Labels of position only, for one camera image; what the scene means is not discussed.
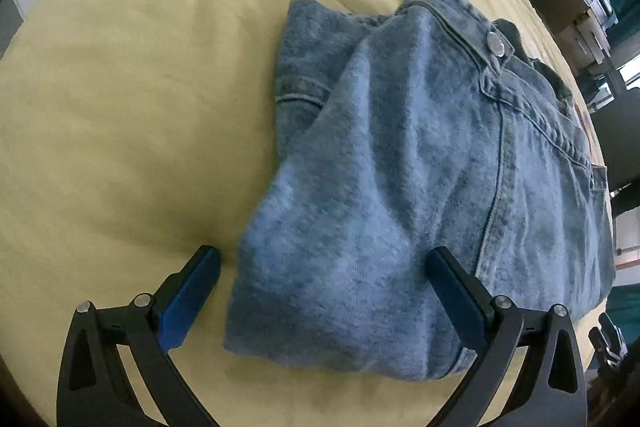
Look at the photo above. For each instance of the black chair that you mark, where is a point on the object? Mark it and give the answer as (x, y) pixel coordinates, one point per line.
(617, 147)

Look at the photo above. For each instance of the yellow printed bed blanket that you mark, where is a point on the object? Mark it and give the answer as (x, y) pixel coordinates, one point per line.
(125, 107)

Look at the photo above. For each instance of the blue denim jacket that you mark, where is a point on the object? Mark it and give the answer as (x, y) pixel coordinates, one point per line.
(375, 182)

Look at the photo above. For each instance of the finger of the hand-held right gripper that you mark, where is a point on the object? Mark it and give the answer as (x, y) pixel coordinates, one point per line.
(607, 342)

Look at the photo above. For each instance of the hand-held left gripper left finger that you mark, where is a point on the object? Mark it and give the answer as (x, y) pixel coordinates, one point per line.
(190, 294)

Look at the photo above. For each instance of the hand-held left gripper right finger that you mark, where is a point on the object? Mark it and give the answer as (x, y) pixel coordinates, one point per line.
(457, 294)

